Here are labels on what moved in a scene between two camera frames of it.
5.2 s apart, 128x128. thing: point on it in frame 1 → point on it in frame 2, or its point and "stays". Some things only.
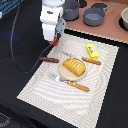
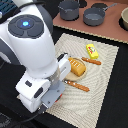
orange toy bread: (74, 66) stays
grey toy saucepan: (95, 16) stays
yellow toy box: (92, 51) stays
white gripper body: (52, 22) → (38, 94)
